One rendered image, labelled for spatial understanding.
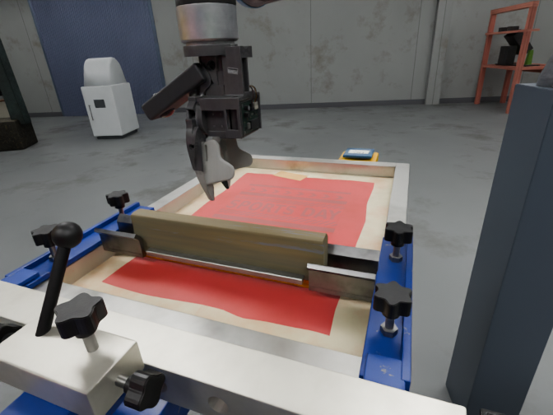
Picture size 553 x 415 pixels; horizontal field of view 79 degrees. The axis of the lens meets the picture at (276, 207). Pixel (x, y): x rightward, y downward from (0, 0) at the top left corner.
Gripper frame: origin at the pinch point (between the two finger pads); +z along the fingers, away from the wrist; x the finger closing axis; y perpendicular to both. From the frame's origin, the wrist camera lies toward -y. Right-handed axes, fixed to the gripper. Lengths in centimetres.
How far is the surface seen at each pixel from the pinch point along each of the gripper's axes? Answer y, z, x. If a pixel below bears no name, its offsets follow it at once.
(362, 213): 20.2, 16.6, 30.4
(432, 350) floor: 51, 112, 89
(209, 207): -18.0, 16.8, 24.8
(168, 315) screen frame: -0.6, 13.4, -15.2
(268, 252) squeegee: 9.2, 9.7, -1.7
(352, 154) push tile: 11, 15, 74
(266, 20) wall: -297, -88, 786
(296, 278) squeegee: 14.1, 12.8, -3.0
